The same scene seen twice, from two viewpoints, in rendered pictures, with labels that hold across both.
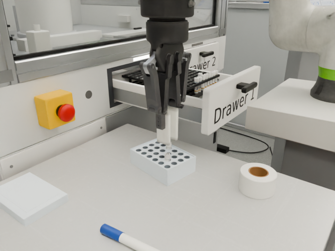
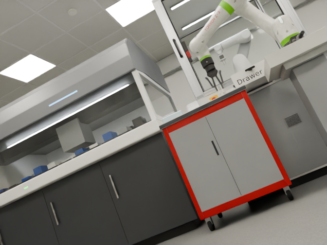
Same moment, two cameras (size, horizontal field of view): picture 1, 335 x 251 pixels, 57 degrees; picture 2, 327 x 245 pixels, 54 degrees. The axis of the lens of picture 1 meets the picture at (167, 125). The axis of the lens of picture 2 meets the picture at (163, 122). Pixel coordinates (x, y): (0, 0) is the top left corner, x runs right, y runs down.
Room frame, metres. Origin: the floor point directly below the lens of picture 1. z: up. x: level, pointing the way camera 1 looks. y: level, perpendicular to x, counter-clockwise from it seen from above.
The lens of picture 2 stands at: (-0.84, -1.90, 0.30)
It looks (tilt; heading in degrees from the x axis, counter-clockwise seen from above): 13 degrees up; 65
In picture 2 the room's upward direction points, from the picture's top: 23 degrees counter-clockwise
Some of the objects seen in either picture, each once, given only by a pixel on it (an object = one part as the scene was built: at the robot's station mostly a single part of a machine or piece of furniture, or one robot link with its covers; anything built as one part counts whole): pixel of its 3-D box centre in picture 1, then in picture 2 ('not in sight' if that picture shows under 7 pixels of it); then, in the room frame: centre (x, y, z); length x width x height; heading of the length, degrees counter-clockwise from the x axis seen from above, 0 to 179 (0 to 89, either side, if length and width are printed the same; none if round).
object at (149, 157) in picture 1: (162, 159); not in sight; (0.59, 0.01, 0.78); 0.12 x 0.08 x 0.04; 43
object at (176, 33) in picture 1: (167, 45); (211, 71); (0.56, 0.00, 1.03); 0.08 x 0.07 x 0.09; 144
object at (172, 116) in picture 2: not in sight; (173, 117); (0.13, 0.03, 0.78); 0.15 x 0.10 x 0.04; 148
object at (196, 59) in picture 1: (198, 61); not in sight; (1.18, -0.12, 0.87); 0.29 x 0.02 x 0.11; 143
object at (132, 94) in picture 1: (168, 86); (252, 81); (0.87, 0.00, 0.86); 0.40 x 0.26 x 0.06; 53
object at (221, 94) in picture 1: (234, 96); (251, 73); (0.75, -0.17, 0.87); 0.29 x 0.02 x 0.11; 143
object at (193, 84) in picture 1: (201, 81); not in sight; (0.81, -0.09, 0.90); 0.18 x 0.02 x 0.01; 143
